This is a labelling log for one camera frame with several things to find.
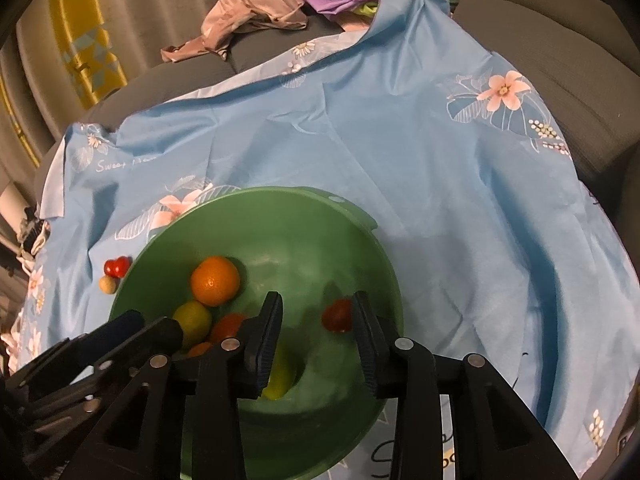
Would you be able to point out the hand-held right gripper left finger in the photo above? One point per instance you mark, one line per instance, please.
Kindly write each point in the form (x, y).
(267, 345)

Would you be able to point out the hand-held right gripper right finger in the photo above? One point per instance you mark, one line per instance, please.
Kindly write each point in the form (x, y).
(367, 350)

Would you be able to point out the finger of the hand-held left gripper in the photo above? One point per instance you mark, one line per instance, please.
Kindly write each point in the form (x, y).
(162, 332)
(122, 326)

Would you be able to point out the yellow-green lemon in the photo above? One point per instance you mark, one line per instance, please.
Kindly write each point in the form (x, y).
(192, 320)

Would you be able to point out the green tomato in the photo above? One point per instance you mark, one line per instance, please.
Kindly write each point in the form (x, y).
(280, 378)

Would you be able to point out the red cherry tomato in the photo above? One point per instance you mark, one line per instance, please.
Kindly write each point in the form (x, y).
(229, 327)
(337, 315)
(124, 262)
(111, 270)

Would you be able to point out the large orange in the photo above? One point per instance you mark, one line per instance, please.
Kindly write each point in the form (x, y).
(215, 281)

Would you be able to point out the green plastic bowl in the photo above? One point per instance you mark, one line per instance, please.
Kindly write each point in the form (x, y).
(280, 255)

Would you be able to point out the small beige fruit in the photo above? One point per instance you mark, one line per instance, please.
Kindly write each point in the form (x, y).
(106, 285)

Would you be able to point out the dark clothes pile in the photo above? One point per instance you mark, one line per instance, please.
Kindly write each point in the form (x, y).
(35, 234)

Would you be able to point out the white lamp shade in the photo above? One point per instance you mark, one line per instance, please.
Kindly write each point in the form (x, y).
(12, 201)

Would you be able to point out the blue floral blanket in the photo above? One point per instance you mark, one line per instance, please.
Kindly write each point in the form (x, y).
(400, 170)

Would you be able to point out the yellow patterned curtain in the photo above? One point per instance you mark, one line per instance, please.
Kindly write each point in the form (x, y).
(85, 35)

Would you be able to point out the beige garment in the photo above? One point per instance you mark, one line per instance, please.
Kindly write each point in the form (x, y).
(245, 15)

